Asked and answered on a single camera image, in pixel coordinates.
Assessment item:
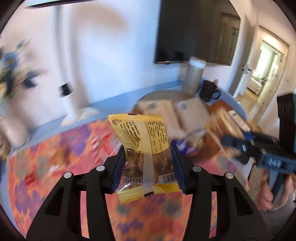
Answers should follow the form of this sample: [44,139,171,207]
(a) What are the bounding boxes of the beige pastry packet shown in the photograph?
[173,97,210,133]

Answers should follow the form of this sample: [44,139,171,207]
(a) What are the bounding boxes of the yellow cake snack packet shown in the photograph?
[108,113,180,204]

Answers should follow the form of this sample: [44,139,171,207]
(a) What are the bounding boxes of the white green snack packet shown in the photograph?
[137,100,186,140]

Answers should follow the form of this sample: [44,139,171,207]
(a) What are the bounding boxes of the person's right hand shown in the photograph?
[257,170,295,211]

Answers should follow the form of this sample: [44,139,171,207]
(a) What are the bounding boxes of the floral orange tablecloth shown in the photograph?
[7,115,253,241]

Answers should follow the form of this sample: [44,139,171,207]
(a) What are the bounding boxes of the clear sliced toast bag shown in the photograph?
[205,108,244,148]

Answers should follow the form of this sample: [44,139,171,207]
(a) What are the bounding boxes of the blue cracker bag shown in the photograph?
[171,138,203,157]

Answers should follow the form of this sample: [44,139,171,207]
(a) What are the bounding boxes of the black mug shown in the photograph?
[199,80,221,102]

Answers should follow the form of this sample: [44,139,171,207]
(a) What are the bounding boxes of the white ceramic vase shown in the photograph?
[1,99,31,148]

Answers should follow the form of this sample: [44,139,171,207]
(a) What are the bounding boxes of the grey white thermos bottle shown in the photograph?
[182,56,206,96]

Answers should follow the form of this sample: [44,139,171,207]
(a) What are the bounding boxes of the blue white artificial flowers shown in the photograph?
[1,40,39,99]

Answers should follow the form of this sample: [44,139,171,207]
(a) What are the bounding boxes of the white lamp stand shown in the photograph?
[25,0,101,127]

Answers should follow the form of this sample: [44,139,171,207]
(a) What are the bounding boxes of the black wall television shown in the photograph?
[154,0,240,66]

